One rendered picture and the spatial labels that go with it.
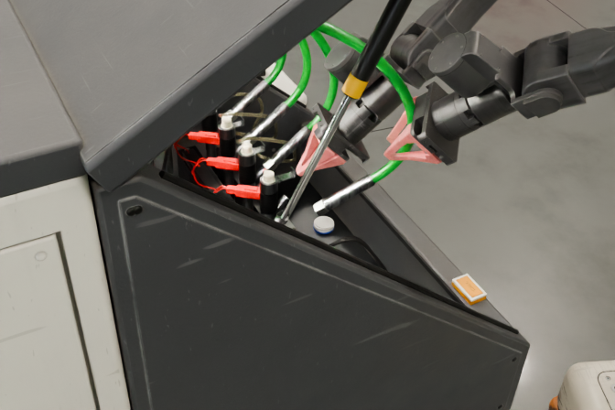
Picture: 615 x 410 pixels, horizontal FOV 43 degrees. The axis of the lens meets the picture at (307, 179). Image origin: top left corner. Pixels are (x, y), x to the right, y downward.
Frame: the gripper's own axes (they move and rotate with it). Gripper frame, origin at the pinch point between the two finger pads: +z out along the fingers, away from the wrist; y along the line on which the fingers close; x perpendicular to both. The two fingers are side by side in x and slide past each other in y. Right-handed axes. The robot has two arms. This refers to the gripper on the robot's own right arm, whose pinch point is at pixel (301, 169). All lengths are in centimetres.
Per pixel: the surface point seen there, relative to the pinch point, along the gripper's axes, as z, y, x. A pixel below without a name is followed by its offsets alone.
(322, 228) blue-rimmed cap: 12.6, -23.9, -13.9
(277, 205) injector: 6.7, -1.1, 1.3
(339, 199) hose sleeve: -3.8, -0.2, 11.0
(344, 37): -21.5, 18.4, 10.9
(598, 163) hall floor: -29, -184, -119
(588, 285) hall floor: -2, -158, -59
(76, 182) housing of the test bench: -5, 46, 43
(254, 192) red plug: 7.1, 3.5, 1.0
